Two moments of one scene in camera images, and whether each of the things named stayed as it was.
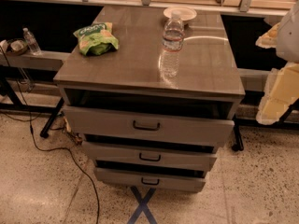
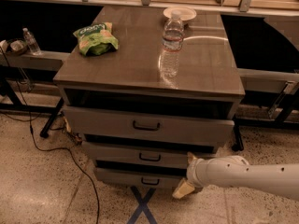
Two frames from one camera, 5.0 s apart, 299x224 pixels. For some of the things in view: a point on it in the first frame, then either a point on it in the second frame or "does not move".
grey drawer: [155, 155] does not move
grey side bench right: [254, 79] does not move
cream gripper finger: [269, 39] → [197, 170]
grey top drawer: [145, 125] does not move
